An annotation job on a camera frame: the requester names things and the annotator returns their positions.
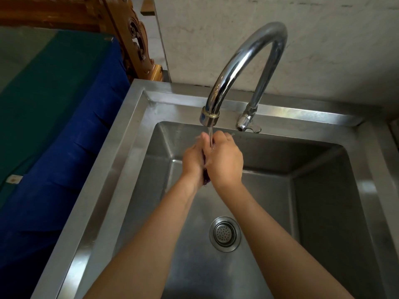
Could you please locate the purple cleaning cloth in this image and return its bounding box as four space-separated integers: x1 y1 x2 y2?
202 152 212 186

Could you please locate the person's left hand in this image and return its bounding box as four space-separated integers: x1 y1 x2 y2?
182 132 209 187

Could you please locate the green table cloth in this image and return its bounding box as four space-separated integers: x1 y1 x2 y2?
0 26 113 209

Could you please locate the carved wooden furniture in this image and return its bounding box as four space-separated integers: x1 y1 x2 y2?
0 0 163 83

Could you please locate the person's right forearm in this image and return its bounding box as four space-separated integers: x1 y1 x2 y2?
215 182 356 299

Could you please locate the wooden bench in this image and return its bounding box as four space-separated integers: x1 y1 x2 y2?
140 0 155 16

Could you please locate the stainless steel sink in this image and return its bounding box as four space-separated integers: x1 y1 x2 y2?
31 78 399 299

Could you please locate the chrome gooseneck faucet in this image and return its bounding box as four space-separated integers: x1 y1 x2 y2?
199 21 288 134

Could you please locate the metal drain strainer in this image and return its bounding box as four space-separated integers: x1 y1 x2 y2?
209 216 242 253

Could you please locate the person's right hand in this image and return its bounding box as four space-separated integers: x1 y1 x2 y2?
204 130 244 190

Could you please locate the person's left forearm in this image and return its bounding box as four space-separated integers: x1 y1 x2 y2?
82 174 203 299

